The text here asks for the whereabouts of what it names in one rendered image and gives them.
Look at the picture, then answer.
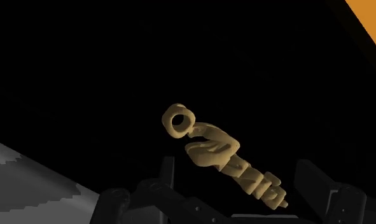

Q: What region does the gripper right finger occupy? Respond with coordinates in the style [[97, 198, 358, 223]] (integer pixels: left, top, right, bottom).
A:
[[293, 159, 376, 224]]

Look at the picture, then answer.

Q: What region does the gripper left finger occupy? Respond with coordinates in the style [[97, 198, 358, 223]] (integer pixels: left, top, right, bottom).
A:
[[88, 156, 235, 224]]

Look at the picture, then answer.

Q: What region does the tan corkscrew with ring handle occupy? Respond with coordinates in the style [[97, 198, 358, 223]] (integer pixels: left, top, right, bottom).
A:
[[161, 103, 289, 211]]

